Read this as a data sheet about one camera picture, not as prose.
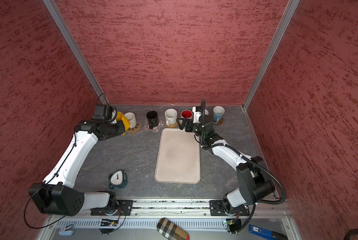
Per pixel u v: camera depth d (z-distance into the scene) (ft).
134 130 3.44
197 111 2.47
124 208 2.44
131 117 3.27
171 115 3.53
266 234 2.15
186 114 3.47
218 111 3.47
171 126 3.49
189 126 2.43
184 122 2.40
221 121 3.54
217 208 2.42
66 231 2.19
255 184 1.44
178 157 3.02
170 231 2.15
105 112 1.97
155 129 3.48
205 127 2.08
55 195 1.25
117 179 2.61
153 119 3.36
